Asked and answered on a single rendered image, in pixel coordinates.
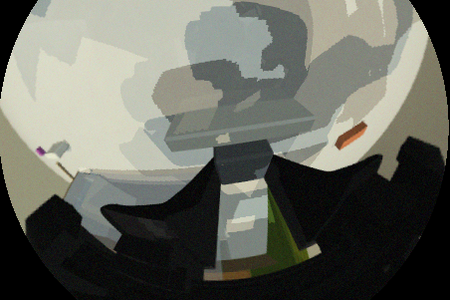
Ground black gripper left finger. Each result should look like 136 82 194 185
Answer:
100 158 221 270

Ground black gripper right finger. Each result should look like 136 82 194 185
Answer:
264 153 384 251

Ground small purple block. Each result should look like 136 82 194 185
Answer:
37 148 45 157

